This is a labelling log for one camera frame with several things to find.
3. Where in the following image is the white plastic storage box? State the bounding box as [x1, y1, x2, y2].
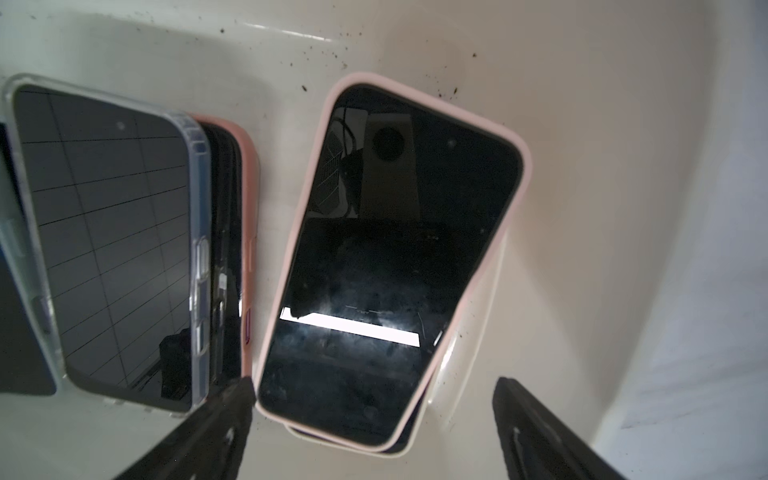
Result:
[1, 1, 726, 479]

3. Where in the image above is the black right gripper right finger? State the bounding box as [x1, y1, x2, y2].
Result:
[492, 377, 624, 480]

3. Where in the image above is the stack top phone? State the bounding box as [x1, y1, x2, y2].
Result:
[253, 72, 532, 452]

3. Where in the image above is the phone in clear case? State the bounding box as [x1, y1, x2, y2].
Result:
[1, 74, 211, 412]

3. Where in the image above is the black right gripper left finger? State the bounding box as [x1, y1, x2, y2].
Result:
[118, 377, 256, 479]

